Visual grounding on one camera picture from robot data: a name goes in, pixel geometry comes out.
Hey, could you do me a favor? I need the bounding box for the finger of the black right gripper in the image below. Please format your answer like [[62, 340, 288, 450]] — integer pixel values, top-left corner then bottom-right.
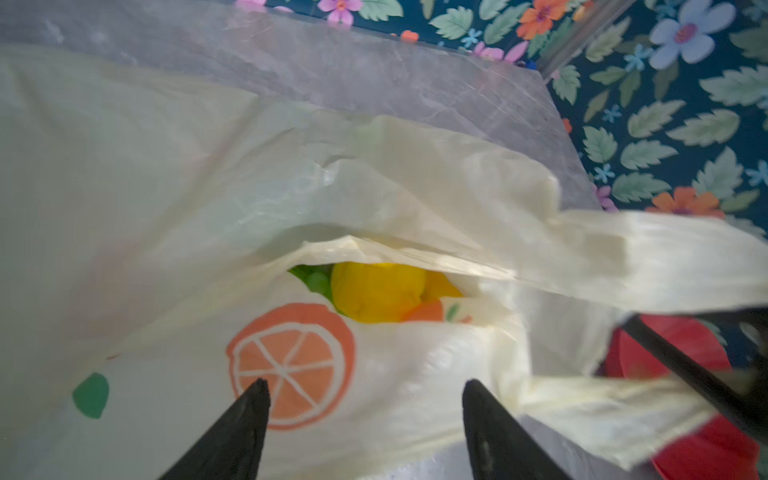
[[620, 308, 767, 444]]

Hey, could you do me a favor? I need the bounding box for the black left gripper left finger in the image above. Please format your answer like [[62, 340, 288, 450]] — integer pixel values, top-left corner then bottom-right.
[[161, 378, 271, 480]]

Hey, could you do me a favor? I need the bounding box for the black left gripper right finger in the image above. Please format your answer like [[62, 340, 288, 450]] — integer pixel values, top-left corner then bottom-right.
[[462, 379, 570, 480]]

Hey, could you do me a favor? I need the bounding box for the cream plastic bag with fruit print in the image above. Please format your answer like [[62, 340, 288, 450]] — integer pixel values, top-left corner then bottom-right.
[[1, 45, 767, 479]]

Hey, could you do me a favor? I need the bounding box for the yellow fake banana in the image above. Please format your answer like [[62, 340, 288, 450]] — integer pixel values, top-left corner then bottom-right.
[[421, 270, 463, 303]]

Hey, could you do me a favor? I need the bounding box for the green fake grape bunch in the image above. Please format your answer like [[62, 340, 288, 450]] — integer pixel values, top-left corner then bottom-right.
[[289, 264, 334, 302]]

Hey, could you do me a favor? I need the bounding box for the yellow fake lemon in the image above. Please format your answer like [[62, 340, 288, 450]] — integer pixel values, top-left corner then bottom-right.
[[331, 262, 426, 323]]

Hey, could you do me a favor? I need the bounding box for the red flower-shaped plate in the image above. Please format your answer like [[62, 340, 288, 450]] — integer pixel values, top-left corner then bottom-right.
[[595, 314, 761, 479]]

